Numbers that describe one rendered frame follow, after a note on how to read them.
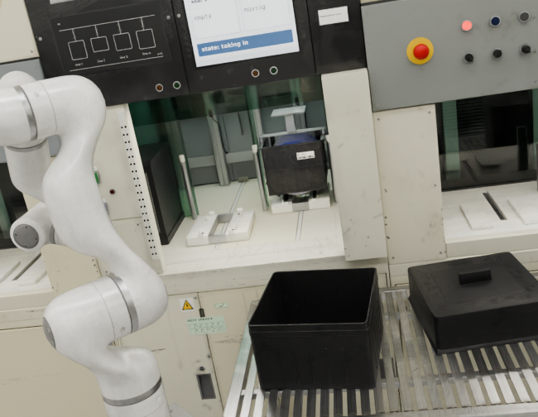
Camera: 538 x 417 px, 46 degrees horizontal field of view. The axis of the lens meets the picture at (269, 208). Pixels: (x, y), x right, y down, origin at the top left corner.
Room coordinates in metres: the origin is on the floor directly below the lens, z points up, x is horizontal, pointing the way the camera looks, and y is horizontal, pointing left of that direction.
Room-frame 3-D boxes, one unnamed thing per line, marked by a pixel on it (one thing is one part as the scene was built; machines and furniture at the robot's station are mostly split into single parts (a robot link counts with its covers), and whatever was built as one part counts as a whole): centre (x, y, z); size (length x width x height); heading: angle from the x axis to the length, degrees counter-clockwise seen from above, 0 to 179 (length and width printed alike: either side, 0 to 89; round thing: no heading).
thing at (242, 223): (2.08, 0.17, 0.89); 0.22 x 0.21 x 0.04; 171
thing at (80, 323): (1.08, 0.36, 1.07); 0.19 x 0.12 x 0.24; 121
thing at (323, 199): (2.25, -0.13, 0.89); 0.22 x 0.21 x 0.04; 171
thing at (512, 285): (1.44, -0.49, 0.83); 0.29 x 0.29 x 0.13; 88
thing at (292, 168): (2.25, -0.13, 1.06); 0.24 x 0.20 x 0.32; 81
